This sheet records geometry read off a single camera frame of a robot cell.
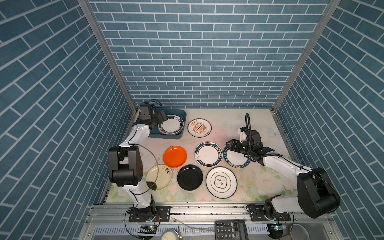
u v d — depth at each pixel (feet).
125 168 1.56
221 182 2.75
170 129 3.47
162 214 2.40
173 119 3.67
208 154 3.09
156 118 2.83
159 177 2.77
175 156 3.08
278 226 2.34
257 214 2.42
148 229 2.37
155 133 3.28
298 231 2.25
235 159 3.06
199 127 3.55
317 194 1.40
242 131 2.67
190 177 2.86
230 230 2.23
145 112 2.37
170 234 2.14
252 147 2.27
